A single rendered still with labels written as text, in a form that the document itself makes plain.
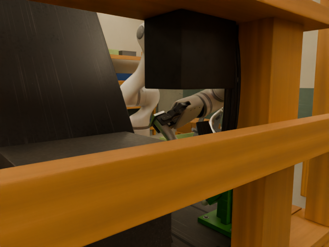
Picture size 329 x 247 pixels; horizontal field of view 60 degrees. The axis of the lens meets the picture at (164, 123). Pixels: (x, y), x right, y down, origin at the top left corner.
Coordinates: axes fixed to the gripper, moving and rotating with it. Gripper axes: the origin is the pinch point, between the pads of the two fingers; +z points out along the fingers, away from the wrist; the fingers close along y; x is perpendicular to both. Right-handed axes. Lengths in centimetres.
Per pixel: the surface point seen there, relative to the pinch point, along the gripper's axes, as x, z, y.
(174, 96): -303, -509, -524
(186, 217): 24.5, -1.8, -26.5
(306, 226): 52, -30, -14
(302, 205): 83, -220, -183
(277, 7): 8.9, -3.9, 44.3
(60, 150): 3.9, 35.2, 16.8
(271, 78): 15.9, -6.4, 31.5
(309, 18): 11.5, -17.0, 41.7
